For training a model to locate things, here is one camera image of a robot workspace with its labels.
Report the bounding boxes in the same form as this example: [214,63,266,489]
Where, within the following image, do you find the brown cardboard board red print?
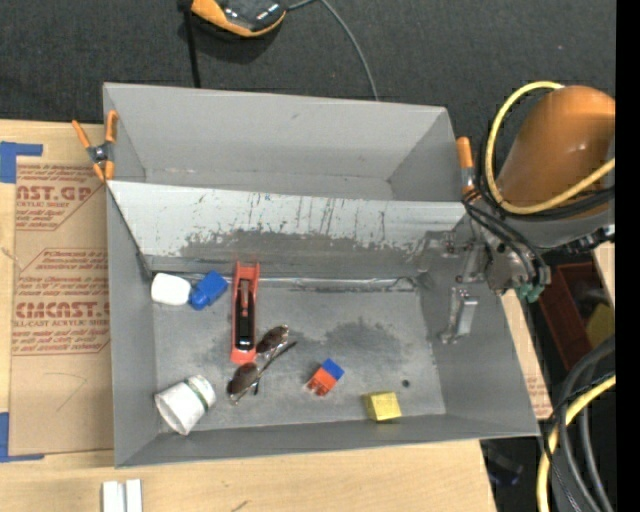
[0,118,554,459]

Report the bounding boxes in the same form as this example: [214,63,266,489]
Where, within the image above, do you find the grey metal bin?
[102,82,542,469]

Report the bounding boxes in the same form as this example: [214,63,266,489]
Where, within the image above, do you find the white paper cup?
[153,374,218,437]

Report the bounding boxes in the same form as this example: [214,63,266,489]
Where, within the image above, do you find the orange-red stapler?
[229,260,262,366]

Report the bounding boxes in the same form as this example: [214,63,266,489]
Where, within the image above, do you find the brown-lens sunglasses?
[226,324,299,406]

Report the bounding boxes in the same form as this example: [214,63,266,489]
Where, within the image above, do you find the white bottle with blue cap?
[150,269,230,312]

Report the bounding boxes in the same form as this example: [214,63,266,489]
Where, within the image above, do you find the blue and orange toy block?
[305,357,347,398]

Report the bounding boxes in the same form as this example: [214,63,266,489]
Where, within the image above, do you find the yellow block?
[361,390,403,423]

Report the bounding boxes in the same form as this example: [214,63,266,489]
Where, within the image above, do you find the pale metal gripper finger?
[415,233,474,284]
[439,286,480,346]

